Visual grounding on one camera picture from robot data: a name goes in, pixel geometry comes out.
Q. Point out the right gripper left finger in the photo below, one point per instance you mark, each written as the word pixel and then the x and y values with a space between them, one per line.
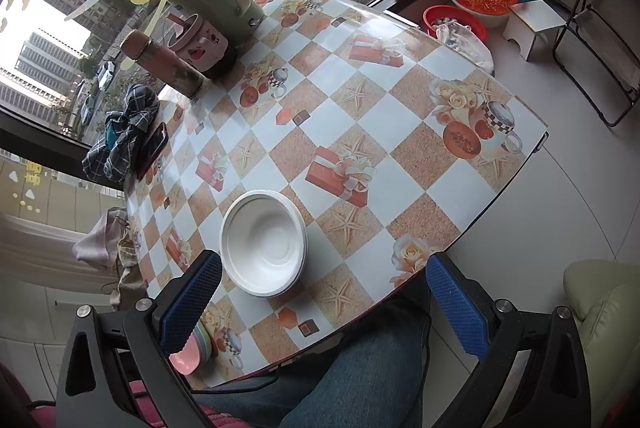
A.
pixel 184 299

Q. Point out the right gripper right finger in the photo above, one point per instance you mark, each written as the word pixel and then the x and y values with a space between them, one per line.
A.
pixel 464 304

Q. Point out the pink plate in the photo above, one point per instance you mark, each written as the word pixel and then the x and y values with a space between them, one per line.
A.
pixel 188 359

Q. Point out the blue plate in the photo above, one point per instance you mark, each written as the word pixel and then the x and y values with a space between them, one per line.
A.
pixel 204 342

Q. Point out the beige rag cloth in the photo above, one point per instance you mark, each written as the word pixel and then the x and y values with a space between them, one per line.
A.
pixel 130 286

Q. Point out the pink towel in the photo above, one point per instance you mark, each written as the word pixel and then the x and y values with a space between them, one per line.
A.
pixel 99 247

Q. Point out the blue jeans leg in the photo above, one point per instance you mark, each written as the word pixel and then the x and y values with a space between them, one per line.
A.
pixel 374 377

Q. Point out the green leather chair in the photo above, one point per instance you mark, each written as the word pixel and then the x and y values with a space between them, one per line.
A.
pixel 604 296

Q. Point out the dark plaid cloth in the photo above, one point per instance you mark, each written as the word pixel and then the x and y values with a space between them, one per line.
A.
pixel 112 157

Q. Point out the black smartphone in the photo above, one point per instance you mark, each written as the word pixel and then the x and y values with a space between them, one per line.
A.
pixel 149 152

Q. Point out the patterned checkered tablecloth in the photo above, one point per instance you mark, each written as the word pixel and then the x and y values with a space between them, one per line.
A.
pixel 389 144

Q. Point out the metal thermos bottle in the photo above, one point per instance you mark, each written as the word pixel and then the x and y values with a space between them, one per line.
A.
pixel 162 63

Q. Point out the pink strawberry cup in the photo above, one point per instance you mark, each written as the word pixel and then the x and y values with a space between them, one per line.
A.
pixel 197 42

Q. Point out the black folding chair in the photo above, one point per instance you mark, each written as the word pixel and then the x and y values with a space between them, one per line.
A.
pixel 609 31

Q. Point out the white step stool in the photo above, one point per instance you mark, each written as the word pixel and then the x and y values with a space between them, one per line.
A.
pixel 529 20

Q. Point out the red bowl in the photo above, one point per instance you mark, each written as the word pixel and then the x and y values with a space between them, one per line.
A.
pixel 437 19

